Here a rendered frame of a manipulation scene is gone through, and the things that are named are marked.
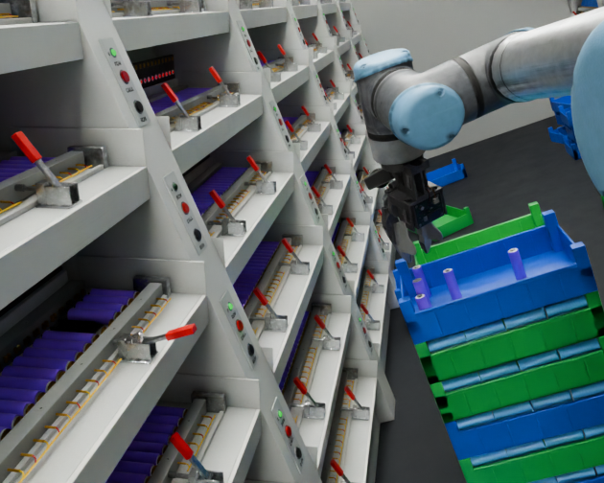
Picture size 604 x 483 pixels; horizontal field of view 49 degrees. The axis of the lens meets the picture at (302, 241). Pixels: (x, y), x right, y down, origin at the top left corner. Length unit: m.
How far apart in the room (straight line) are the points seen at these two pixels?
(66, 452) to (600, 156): 0.51
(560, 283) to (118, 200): 0.68
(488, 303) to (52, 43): 0.73
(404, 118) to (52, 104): 0.47
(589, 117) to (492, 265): 0.88
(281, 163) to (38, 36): 0.87
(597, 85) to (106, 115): 0.66
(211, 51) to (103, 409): 1.04
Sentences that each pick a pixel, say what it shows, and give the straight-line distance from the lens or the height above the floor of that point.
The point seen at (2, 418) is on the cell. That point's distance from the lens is 0.71.
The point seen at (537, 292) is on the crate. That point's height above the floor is 0.51.
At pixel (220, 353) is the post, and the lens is 0.98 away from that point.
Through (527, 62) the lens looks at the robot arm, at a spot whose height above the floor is 0.88.
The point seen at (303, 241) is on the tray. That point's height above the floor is 0.56.
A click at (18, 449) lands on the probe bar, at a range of 0.66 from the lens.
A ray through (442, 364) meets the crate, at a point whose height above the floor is 0.43.
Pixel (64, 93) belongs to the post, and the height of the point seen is 1.05.
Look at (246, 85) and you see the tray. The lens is 1.57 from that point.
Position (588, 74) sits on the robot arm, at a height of 0.92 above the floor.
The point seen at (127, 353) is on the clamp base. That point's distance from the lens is 0.79.
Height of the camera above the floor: 0.99
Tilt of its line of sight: 15 degrees down
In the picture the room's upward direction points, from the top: 23 degrees counter-clockwise
